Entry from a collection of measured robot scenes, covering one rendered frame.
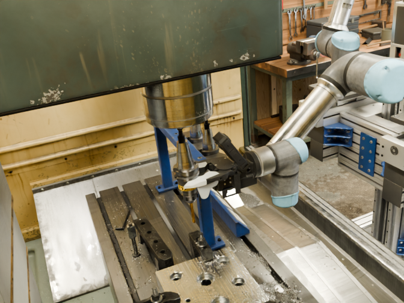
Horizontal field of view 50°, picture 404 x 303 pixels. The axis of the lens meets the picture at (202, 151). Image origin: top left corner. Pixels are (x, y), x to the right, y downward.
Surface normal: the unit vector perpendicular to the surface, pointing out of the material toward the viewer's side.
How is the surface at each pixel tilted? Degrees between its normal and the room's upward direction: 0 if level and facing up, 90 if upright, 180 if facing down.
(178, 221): 0
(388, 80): 88
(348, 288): 8
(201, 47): 90
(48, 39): 90
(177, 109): 90
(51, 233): 26
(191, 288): 0
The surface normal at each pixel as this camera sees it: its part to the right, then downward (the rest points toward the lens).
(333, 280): -0.04, -0.84
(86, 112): 0.37, 0.37
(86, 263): 0.06, -0.67
